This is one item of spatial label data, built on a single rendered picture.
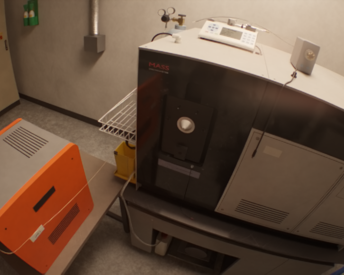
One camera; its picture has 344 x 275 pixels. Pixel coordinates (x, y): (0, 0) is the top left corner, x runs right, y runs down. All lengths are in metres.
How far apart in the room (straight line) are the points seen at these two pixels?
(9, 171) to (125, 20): 1.65
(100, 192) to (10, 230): 0.58
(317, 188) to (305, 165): 0.13
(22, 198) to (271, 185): 0.84
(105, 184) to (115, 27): 1.49
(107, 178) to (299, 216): 0.98
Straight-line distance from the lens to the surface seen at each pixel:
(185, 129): 0.69
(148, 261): 1.67
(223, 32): 0.93
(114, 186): 1.13
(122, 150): 1.07
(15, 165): 0.76
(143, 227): 1.22
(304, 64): 0.87
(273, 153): 0.71
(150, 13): 1.90
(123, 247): 1.72
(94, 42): 2.13
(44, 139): 0.82
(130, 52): 2.06
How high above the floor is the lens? 1.60
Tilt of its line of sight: 38 degrees down
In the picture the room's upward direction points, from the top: 8 degrees clockwise
